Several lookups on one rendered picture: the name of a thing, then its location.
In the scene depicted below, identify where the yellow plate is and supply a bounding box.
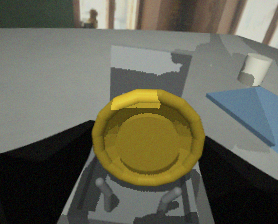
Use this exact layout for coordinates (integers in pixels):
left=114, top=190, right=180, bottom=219
left=91, top=89, right=205, bottom=187

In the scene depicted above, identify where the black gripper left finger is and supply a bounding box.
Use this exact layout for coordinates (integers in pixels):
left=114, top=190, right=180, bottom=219
left=0, top=120, right=95, bottom=224

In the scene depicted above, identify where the grey dish rack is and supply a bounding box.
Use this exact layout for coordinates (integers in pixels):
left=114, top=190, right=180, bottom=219
left=67, top=43, right=200, bottom=224

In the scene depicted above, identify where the light blue flat mat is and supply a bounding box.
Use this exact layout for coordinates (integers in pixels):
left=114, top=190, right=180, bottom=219
left=205, top=87, right=278, bottom=153

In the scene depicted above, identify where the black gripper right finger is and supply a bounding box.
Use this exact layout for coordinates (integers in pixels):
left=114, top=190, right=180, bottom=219
left=198, top=136, right=278, bottom=224

